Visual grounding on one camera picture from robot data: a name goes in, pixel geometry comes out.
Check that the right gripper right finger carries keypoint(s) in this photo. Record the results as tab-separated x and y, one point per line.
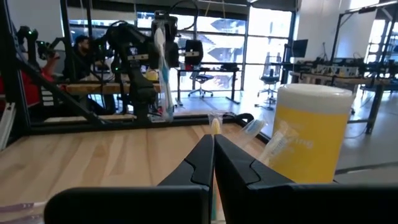
264	205

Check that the person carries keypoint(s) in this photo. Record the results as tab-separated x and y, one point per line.
18	87
81	56

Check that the black standing desk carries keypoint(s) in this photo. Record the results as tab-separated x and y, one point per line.
211	69

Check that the wooden neighbouring table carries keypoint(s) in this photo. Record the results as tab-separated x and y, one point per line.
93	88

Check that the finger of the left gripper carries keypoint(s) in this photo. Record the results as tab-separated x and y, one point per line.
152	59
173	56

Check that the small black monitor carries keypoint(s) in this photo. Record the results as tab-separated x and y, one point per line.
300	48

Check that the long work table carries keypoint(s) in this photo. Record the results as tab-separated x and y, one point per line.
342	79

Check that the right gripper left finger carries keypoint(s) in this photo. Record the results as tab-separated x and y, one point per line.
174	205

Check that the black office chair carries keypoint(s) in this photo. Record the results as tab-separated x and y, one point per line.
201	79
269	81

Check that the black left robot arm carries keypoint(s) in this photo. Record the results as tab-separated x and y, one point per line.
141	90

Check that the orange white toothbrush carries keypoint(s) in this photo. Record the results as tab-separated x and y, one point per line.
215	126

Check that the yellow label wipes canister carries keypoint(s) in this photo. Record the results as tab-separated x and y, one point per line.
314	140

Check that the white metal bracket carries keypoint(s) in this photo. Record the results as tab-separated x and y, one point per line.
7	124

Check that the black neighbouring robot arm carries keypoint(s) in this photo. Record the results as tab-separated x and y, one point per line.
29	40

